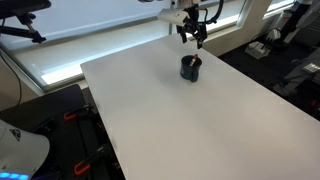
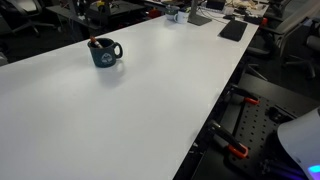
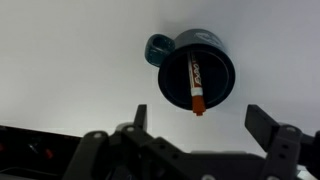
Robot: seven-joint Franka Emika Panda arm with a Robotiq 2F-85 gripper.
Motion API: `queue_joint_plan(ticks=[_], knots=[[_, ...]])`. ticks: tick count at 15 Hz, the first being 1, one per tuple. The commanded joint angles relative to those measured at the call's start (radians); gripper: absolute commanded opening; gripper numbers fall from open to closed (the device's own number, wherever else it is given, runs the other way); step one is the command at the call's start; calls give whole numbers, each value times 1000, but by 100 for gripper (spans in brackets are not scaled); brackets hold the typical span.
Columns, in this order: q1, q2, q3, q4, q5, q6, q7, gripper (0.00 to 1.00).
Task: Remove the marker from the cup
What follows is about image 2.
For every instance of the dark teal logo mug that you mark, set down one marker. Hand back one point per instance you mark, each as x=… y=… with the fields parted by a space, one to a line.
x=106 y=57

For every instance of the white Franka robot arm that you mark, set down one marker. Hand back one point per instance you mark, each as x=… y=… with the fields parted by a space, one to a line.
x=301 y=140

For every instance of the small white cup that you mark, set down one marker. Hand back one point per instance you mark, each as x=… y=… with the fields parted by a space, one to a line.
x=229 y=10

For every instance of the black background desk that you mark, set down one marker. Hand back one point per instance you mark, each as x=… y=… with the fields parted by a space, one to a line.
x=63 y=13

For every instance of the yellow red emergency stop button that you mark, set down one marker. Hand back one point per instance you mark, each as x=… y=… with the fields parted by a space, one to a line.
x=100 y=4

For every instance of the dark office chair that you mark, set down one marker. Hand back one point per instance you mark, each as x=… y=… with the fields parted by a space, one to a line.
x=20 y=15

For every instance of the dark green mug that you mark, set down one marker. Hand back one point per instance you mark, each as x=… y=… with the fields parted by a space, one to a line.
x=171 y=14

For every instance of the grey object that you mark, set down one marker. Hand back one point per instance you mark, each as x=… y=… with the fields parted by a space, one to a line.
x=2 y=59

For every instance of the white mug with dark print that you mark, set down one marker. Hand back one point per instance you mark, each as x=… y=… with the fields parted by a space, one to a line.
x=182 y=17

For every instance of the grey monitor stand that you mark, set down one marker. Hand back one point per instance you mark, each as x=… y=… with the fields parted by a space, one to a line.
x=197 y=17

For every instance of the black monitor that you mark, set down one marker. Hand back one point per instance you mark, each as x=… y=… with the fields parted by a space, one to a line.
x=215 y=4

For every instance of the black computer mouse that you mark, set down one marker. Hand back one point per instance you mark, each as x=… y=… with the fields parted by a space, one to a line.
x=229 y=17

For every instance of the black mouse pad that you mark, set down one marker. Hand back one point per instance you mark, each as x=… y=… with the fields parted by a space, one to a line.
x=233 y=30

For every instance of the beige clutter pile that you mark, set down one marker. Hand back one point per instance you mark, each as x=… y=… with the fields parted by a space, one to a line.
x=242 y=4

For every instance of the black rectangular box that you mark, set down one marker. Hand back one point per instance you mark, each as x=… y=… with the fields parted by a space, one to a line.
x=253 y=19

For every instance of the small red orange object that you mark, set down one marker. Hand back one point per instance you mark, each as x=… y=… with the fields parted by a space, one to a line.
x=264 y=21

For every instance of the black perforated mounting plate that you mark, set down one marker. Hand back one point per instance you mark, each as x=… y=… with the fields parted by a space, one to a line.
x=255 y=130

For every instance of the grey backed office chair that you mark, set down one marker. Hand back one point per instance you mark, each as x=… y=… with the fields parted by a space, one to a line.
x=295 y=15

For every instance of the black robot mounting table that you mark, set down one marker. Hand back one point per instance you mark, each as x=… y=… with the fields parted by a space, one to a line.
x=280 y=91

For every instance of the black knob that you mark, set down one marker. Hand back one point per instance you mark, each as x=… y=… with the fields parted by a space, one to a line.
x=277 y=115

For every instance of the black office chair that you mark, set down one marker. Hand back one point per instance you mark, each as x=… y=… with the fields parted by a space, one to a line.
x=305 y=61

